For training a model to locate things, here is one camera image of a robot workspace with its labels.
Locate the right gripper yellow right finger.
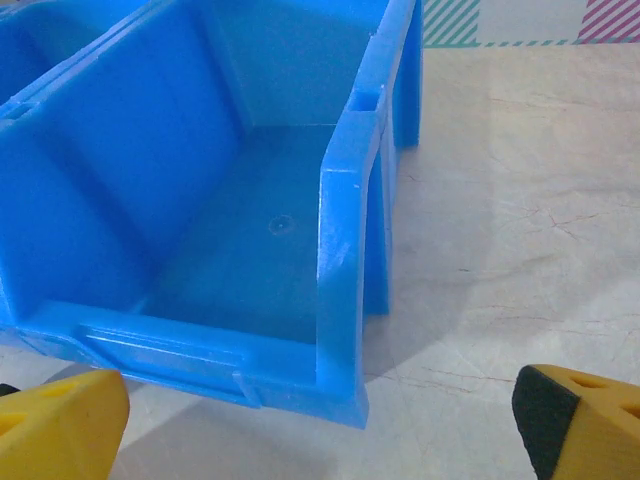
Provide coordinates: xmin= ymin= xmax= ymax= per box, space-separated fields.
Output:
xmin=512 ymin=364 xmax=640 ymax=480

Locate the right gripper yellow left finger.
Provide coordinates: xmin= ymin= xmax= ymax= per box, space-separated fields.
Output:
xmin=0 ymin=368 xmax=131 ymax=480

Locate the blue plastic storage bin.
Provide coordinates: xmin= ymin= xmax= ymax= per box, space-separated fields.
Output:
xmin=0 ymin=0 xmax=424 ymax=431
xmin=0 ymin=0 xmax=161 ymax=119

